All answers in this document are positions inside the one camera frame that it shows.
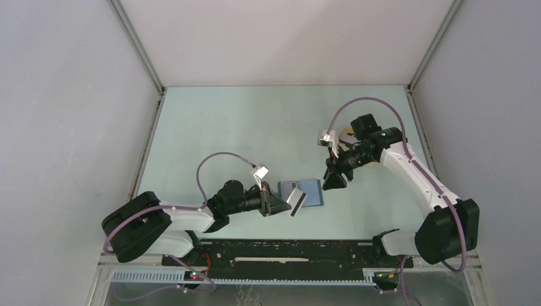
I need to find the aluminium frame rail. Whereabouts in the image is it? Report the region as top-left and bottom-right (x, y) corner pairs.
(98, 240), (482, 272)

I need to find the white striped credit card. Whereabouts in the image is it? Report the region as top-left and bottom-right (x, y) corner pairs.
(280, 182), (297, 197)

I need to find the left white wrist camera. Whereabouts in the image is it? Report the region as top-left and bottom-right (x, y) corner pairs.
(251, 164), (269, 189)

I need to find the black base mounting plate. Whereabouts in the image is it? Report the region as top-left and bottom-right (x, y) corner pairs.
(181, 238), (413, 281)

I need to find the blue card holder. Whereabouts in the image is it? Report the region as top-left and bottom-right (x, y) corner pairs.
(278, 179), (324, 207)

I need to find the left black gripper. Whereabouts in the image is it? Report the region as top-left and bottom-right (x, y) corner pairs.
(226, 181), (290, 217)

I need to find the controller board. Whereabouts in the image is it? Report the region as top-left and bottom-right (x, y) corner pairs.
(373, 272), (400, 282)
(184, 271), (207, 282)

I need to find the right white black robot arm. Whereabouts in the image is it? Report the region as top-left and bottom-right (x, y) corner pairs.
(318, 113), (480, 266)

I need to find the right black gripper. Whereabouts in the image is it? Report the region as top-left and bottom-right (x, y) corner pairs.
(322, 145), (374, 191)

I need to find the beige oval tray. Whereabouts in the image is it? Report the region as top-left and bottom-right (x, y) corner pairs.
(339, 127), (358, 149)

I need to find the left controller board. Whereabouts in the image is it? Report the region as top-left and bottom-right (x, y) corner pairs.
(184, 271), (207, 282)

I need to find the right controller board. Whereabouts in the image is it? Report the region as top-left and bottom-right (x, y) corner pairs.
(373, 272), (400, 282)

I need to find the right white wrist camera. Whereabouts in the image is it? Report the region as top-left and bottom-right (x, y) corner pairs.
(317, 129), (339, 157)

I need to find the white cable duct strip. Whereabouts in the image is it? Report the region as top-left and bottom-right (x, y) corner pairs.
(110, 269), (376, 286)

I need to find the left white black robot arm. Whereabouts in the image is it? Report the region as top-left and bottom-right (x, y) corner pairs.
(101, 180), (292, 266)

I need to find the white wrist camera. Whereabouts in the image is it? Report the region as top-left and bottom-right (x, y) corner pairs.
(251, 164), (269, 189)
(317, 129), (339, 157)

